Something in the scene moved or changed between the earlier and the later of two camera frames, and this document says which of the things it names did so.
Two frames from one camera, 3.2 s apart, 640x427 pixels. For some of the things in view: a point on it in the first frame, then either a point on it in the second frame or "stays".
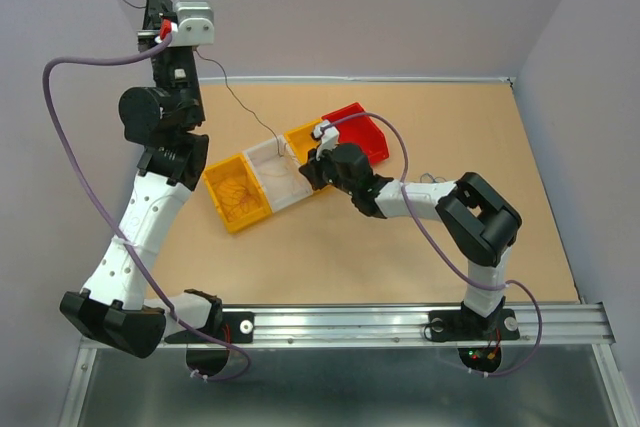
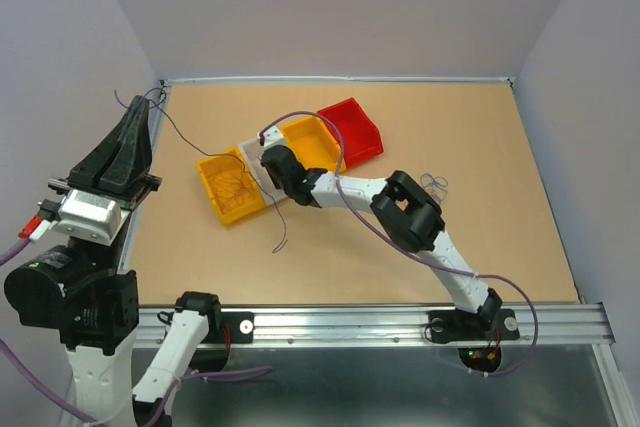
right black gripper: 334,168 → 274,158
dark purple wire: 225,74 → 157,96
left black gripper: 156,3 → 131,160
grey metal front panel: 347,387 stays
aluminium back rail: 361,79 stays
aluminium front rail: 547,325 stays
